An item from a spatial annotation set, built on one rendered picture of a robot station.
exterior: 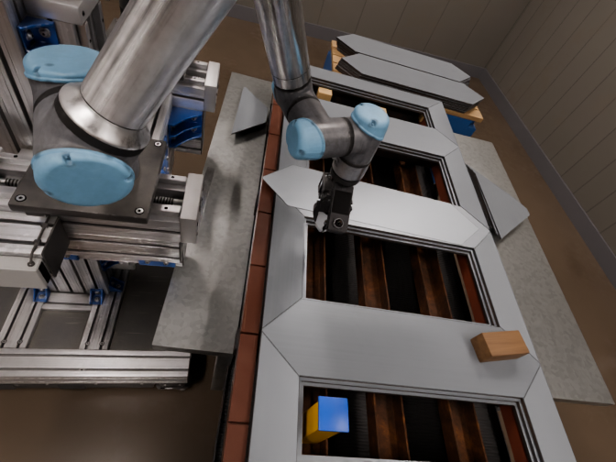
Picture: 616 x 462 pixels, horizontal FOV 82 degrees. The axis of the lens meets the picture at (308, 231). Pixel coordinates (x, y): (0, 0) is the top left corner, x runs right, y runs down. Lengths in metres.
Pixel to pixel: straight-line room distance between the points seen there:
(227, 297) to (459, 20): 3.95
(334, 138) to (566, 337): 1.06
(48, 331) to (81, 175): 1.09
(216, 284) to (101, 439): 0.81
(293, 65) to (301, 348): 0.58
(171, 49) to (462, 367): 0.89
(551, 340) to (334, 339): 0.77
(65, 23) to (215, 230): 0.62
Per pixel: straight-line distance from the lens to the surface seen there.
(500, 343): 1.04
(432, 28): 4.43
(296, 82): 0.72
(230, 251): 1.11
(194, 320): 1.01
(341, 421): 0.78
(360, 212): 1.12
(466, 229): 1.30
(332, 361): 0.85
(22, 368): 1.56
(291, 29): 0.66
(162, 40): 0.47
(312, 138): 0.65
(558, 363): 1.37
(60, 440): 1.68
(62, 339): 1.56
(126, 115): 0.52
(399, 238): 1.13
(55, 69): 0.65
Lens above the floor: 1.61
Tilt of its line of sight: 50 degrees down
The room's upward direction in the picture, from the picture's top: 24 degrees clockwise
